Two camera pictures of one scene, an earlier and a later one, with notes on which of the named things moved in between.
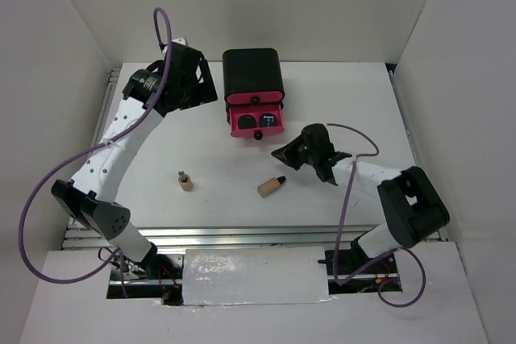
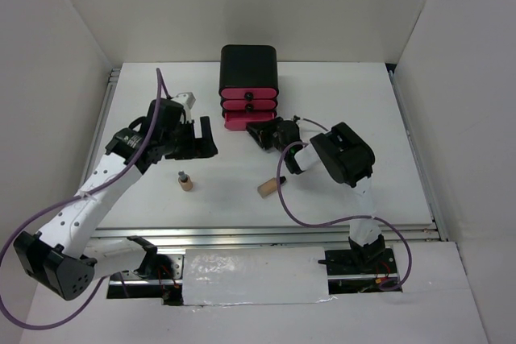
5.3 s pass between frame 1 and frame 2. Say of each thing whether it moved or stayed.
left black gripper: moved
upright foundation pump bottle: stayed
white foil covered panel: stayed
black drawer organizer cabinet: moved
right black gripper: moved
